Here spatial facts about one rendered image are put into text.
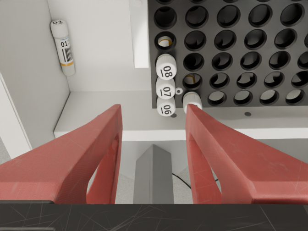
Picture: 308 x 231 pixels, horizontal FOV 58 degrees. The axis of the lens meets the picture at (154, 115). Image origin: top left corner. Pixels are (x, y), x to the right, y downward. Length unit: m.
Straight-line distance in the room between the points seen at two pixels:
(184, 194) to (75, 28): 1.63
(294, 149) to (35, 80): 0.45
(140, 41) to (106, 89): 0.06
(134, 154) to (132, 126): 1.25
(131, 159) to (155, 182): 0.29
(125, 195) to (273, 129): 1.63
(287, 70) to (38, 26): 0.17
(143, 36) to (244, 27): 0.08
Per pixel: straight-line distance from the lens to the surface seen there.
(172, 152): 1.47
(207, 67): 0.18
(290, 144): 0.56
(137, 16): 0.22
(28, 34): 0.21
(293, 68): 0.20
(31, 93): 0.20
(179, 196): 1.83
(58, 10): 0.25
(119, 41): 0.24
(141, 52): 0.23
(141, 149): 1.45
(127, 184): 1.74
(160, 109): 0.18
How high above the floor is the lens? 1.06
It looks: 52 degrees down
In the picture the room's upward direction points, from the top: 180 degrees counter-clockwise
